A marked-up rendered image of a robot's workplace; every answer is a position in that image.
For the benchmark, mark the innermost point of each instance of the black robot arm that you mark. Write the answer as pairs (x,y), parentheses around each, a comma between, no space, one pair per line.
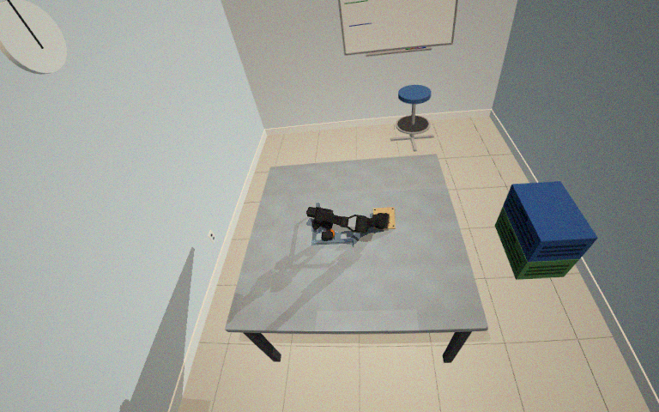
(380,220)

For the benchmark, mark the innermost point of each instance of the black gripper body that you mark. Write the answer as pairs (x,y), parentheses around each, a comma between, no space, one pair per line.
(328,234)

